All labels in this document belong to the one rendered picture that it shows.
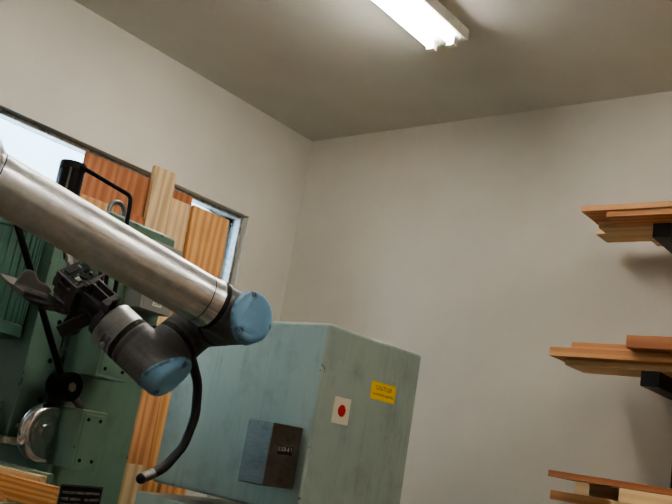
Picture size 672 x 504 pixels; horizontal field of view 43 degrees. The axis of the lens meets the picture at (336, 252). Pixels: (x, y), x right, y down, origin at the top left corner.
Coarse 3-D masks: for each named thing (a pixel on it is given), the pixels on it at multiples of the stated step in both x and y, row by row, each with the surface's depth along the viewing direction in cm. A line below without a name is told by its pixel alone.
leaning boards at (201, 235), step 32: (96, 160) 350; (96, 192) 349; (160, 192) 370; (160, 224) 368; (192, 224) 381; (224, 224) 397; (192, 256) 380; (160, 320) 368; (160, 416) 359; (128, 480) 324
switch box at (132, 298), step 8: (168, 248) 197; (128, 288) 193; (128, 296) 192; (136, 296) 191; (144, 296) 190; (128, 304) 192; (136, 304) 190; (144, 304) 190; (144, 312) 197; (152, 312) 194; (160, 312) 195; (168, 312) 197
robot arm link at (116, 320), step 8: (112, 312) 150; (120, 312) 151; (128, 312) 152; (104, 320) 150; (112, 320) 150; (120, 320) 150; (128, 320) 150; (96, 328) 150; (104, 328) 149; (112, 328) 149; (120, 328) 149; (96, 336) 150; (104, 336) 150; (112, 336) 149; (96, 344) 152; (104, 344) 150; (104, 352) 152
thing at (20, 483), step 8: (0, 472) 159; (0, 480) 156; (8, 480) 155; (16, 480) 154; (24, 480) 152; (32, 480) 154; (0, 488) 155; (8, 488) 154; (16, 488) 153; (24, 488) 152; (32, 488) 151; (40, 488) 150; (48, 488) 149; (56, 488) 149; (8, 496) 153; (16, 496) 152; (24, 496) 151; (32, 496) 150; (40, 496) 149; (48, 496) 148; (56, 496) 150
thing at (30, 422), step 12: (36, 408) 171; (48, 408) 173; (60, 408) 176; (24, 420) 169; (36, 420) 171; (48, 420) 173; (24, 432) 168; (36, 432) 171; (48, 432) 173; (24, 444) 168; (36, 444) 171; (48, 444) 173; (24, 456) 170; (36, 456) 171; (48, 456) 173
